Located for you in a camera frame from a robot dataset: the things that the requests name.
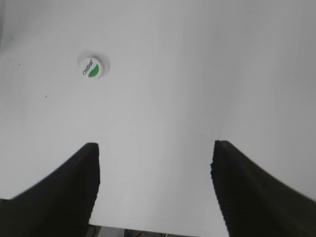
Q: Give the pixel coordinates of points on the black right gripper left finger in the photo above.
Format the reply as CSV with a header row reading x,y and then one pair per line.
x,y
60,205

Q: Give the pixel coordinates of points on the white green bottle cap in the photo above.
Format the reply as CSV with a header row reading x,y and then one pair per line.
x,y
90,67

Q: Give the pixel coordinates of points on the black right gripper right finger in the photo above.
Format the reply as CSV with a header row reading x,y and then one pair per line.
x,y
253,202

